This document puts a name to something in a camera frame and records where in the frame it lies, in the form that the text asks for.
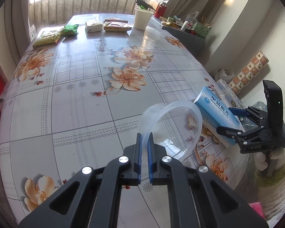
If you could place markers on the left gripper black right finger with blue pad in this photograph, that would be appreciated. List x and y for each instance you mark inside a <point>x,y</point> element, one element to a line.
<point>197,197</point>

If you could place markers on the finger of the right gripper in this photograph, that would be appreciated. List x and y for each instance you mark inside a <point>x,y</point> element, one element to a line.
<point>250,138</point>
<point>248,112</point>

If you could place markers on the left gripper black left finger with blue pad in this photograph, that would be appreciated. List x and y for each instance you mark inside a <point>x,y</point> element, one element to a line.
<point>90,198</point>

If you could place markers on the blue white medicine box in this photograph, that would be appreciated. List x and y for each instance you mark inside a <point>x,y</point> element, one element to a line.
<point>215,113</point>

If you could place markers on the clear plastic bowl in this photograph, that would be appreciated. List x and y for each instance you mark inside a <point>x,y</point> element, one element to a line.
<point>176,126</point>

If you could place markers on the white gloved right hand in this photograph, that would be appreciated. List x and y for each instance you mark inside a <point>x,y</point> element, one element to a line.
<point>277,154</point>

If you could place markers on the empty blue water jug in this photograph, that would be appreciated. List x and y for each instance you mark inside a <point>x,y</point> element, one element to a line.
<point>259,110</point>

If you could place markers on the toilet paper roll pack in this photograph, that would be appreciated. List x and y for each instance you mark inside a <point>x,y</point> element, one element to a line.
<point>229,94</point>

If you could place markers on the rolled tile pattern mat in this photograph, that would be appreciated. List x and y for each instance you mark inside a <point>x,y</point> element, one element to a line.
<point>251,70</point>

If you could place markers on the white plastic bag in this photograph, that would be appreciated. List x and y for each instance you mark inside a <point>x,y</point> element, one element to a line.
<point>223,74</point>

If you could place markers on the pink plastic bag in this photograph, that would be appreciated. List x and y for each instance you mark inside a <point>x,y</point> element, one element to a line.
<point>257,207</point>

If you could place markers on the dark grey cabinet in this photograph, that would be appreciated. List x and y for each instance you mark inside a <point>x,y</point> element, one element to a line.
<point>193,43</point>

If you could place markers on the green plastic basket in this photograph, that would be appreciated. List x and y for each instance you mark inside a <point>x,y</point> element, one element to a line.
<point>201,30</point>

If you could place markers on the floral plastic tablecloth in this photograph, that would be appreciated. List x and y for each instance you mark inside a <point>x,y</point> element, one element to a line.
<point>78,103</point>

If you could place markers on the red thermos jar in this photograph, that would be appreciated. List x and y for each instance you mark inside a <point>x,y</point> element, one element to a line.
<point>160,10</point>

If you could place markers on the white paper cup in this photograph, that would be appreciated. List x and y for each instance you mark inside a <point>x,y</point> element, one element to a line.
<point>142,18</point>

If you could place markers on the orange snack packet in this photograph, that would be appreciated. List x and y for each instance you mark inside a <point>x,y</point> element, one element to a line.
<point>114,26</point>

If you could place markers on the yellow green snack packet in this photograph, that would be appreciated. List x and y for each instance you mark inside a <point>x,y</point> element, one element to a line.
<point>48,37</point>

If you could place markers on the white tissue pack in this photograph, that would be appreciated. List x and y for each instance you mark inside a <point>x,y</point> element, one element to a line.
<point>93,26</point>

